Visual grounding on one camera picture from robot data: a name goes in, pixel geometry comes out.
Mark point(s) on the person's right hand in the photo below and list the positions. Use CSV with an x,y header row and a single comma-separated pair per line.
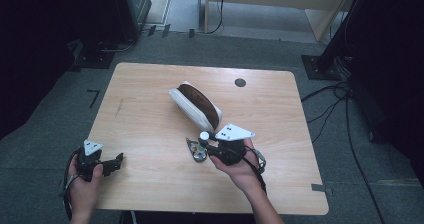
x,y
240,174

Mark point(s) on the black cabinet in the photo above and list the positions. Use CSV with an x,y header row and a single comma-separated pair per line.
x,y
133,7

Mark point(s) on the white capped glue stick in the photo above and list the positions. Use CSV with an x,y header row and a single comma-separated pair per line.
x,y
204,136

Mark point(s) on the person's left hand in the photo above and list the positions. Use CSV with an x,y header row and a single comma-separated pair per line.
x,y
83,194

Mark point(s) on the gray tape piece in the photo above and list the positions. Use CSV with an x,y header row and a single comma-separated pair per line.
x,y
318,187

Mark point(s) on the dark curtain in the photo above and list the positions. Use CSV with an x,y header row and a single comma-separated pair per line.
x,y
33,50
393,67

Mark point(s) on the black stand with base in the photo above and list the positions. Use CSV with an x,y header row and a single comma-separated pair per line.
x,y
320,67

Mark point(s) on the dark round table grommet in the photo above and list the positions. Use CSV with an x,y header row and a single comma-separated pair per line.
x,y
240,82

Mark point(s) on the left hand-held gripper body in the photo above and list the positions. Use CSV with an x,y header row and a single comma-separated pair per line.
x,y
87,162

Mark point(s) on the black stand base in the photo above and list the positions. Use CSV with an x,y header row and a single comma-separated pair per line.
x,y
95,57

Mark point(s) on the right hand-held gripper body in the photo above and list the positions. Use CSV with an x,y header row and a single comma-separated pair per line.
x,y
230,147

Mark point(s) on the white pencil case brown lining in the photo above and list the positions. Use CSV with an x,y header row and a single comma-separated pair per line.
x,y
196,105

